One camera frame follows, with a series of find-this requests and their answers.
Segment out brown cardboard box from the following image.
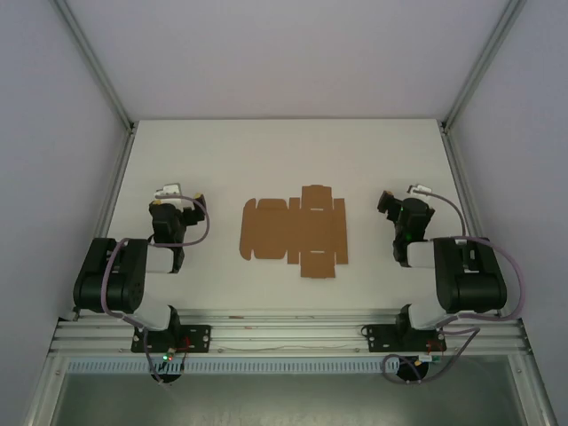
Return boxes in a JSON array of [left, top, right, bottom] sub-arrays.
[[238, 184, 350, 280]]

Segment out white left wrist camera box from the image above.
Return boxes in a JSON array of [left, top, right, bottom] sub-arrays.
[[154, 182, 184, 205]]

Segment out aluminium table side rail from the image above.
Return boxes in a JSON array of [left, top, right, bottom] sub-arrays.
[[438, 123, 529, 321], [70, 123, 137, 321]]

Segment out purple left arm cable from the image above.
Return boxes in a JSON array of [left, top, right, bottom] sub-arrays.
[[100, 193, 211, 388]]

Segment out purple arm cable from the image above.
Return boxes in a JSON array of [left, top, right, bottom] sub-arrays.
[[100, 193, 211, 388], [382, 188, 525, 385]]

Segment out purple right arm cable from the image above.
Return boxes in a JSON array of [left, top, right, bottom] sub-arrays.
[[382, 188, 525, 385]]

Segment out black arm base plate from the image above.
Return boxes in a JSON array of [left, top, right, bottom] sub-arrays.
[[130, 323, 212, 354], [360, 323, 447, 354]]

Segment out aluminium mounting rail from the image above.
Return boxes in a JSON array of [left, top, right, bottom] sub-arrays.
[[47, 309, 533, 357]]

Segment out round black cable grommet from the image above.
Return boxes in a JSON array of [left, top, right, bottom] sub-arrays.
[[150, 370, 183, 385], [396, 357, 430, 383]]

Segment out aluminium frame post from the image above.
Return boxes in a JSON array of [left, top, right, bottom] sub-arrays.
[[440, 0, 528, 130], [47, 0, 135, 130]]

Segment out slotted grey cable duct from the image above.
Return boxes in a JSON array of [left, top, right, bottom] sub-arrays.
[[66, 359, 430, 375]]

